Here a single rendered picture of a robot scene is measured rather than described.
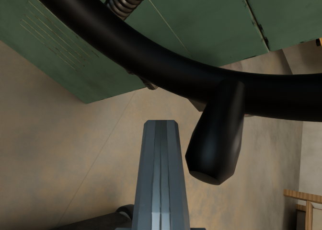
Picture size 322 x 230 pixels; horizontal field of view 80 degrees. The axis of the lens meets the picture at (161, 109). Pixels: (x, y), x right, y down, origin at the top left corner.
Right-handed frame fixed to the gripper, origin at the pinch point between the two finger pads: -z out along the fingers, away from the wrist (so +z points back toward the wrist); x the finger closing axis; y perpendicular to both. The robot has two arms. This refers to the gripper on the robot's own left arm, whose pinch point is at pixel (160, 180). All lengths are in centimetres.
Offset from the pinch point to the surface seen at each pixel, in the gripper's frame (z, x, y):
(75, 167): -39, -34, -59
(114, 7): -15.0, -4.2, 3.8
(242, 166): -93, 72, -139
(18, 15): -47, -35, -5
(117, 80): -41.9, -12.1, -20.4
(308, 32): -20.8, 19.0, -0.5
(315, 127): -215, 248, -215
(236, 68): -32.8, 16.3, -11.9
